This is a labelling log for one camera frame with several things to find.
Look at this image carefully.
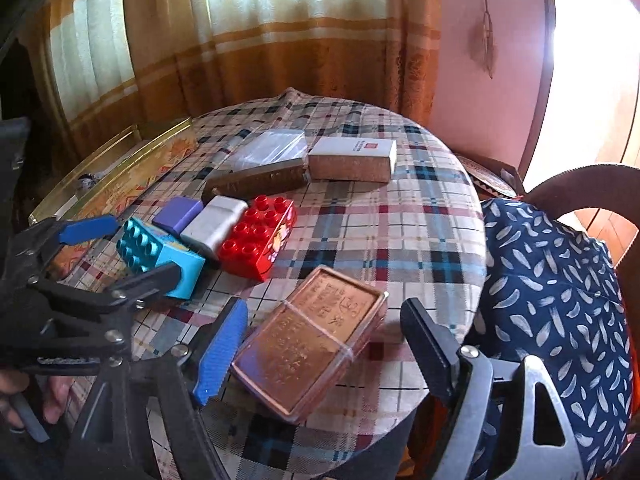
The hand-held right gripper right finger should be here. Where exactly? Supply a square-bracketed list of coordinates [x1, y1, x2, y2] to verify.
[400, 298, 586, 480]

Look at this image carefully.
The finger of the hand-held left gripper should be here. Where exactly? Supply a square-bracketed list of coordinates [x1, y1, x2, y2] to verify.
[10, 216, 121, 281]
[30, 263, 182, 342]

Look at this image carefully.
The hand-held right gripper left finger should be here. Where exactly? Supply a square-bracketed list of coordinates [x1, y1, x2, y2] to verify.
[65, 299, 250, 480]

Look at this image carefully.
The blue building brick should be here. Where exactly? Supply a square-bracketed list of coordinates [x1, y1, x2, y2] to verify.
[116, 216, 207, 302]

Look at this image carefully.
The gold tin tray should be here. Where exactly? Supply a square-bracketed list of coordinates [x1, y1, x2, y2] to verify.
[27, 117, 201, 271]

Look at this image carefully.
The purple block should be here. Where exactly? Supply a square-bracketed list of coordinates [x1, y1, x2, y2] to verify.
[151, 196, 205, 233]

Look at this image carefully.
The white block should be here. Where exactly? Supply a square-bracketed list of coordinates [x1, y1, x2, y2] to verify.
[180, 195, 251, 261]

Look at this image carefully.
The copper card box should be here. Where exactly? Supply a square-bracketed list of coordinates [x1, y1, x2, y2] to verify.
[231, 265, 390, 423]

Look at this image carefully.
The red building brick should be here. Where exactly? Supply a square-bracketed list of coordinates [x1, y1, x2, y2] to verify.
[217, 195, 298, 283]

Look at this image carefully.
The person's left hand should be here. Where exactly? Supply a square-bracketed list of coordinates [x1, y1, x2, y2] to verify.
[0, 366, 76, 426]

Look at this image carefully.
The plaid tablecloth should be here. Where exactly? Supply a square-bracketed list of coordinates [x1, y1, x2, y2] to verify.
[65, 87, 488, 480]

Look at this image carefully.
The blue leaf-pattern cushion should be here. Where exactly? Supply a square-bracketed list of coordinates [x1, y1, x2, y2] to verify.
[467, 197, 633, 480]

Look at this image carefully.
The clear plastic box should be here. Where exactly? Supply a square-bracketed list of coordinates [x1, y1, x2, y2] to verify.
[227, 129, 308, 173]

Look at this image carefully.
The patterned round basket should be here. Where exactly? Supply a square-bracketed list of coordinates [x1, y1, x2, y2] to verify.
[457, 155, 523, 201]

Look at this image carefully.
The white and brown box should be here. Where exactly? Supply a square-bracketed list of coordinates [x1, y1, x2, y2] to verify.
[307, 136, 398, 183]

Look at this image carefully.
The wooden chair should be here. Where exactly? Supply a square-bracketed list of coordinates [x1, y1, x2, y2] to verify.
[520, 164, 640, 266]

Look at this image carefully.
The orange and cream curtain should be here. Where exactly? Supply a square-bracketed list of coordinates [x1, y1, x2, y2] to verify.
[20, 0, 443, 161]

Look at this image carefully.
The feather wall hanging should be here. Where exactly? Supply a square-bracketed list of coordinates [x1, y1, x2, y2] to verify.
[470, 0, 498, 78]

